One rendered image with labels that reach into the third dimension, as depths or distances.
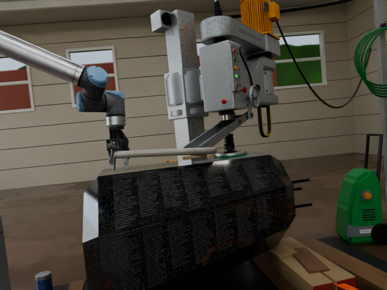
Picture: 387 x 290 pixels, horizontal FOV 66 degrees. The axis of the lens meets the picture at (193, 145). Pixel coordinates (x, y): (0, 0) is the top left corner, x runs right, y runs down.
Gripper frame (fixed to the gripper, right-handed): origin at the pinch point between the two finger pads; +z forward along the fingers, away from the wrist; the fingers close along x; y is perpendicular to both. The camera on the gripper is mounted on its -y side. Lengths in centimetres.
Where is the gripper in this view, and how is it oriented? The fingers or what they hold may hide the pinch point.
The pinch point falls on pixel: (120, 167)
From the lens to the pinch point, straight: 151.4
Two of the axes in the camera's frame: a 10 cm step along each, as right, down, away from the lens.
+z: 0.6, 10.0, 0.0
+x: 10.0, -0.6, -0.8
